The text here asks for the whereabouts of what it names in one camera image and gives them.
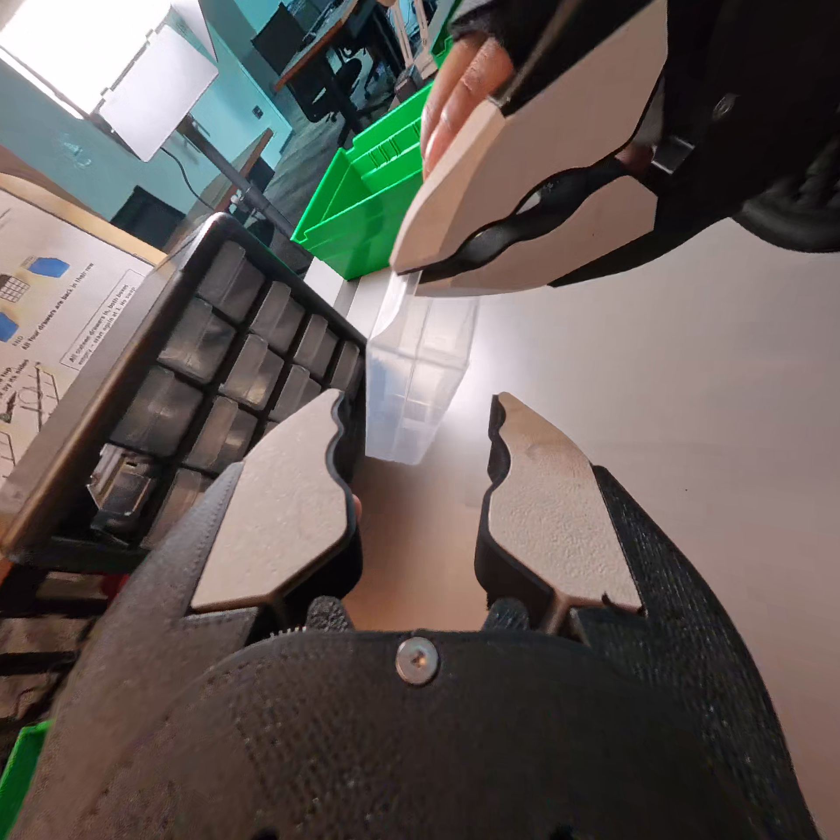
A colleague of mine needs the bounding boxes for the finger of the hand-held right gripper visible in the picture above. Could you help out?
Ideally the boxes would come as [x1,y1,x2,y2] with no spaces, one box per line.
[390,29,668,277]
[419,172,660,299]

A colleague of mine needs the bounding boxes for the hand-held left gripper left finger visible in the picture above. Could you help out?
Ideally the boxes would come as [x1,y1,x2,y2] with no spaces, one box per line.
[189,388,365,624]

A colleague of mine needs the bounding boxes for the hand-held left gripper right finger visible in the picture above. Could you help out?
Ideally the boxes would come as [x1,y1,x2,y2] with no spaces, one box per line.
[474,392,644,634]

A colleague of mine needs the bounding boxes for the clear plastic drawer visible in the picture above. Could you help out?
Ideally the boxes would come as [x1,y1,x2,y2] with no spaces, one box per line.
[364,269,481,467]

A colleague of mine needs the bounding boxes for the black drawer cabinet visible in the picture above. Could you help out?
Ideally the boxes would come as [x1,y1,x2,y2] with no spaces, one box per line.
[0,211,368,573]

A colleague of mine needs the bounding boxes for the wooden background desk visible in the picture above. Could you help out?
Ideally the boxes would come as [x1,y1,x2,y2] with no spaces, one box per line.
[273,0,370,94]

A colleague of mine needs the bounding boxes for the person's right hand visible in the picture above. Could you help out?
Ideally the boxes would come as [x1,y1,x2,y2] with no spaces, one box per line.
[419,0,567,177]

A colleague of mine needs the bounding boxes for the black office chair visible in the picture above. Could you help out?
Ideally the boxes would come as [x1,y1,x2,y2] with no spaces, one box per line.
[320,54,383,144]

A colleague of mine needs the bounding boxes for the grid of small cabinet drawers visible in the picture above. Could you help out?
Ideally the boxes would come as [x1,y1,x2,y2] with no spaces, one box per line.
[88,239,365,546]

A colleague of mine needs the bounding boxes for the wooden side table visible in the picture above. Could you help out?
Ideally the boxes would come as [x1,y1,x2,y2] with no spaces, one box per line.
[196,126,277,216]

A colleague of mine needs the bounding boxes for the black monitor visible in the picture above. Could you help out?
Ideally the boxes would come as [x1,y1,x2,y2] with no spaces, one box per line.
[251,2,311,74]

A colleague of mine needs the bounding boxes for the black light stand pole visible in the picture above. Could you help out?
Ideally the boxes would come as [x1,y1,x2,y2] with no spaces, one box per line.
[176,117,298,240]

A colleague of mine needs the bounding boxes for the printed instruction sheet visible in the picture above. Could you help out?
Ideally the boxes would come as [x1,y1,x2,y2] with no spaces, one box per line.
[0,187,155,490]

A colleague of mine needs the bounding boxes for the black box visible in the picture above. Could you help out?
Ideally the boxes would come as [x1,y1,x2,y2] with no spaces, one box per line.
[110,185,187,233]

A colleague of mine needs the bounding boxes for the white reflector panel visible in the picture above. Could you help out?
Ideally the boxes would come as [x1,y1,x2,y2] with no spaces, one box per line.
[97,25,219,164]

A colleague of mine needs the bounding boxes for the brown cardboard board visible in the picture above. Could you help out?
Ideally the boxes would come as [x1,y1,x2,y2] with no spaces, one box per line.
[0,146,170,266]

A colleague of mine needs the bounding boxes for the bright studio light panel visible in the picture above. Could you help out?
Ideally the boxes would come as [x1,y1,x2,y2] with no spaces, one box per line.
[0,0,175,120]

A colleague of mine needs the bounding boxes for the black cable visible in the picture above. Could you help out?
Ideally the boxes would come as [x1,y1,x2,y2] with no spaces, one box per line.
[159,146,203,210]

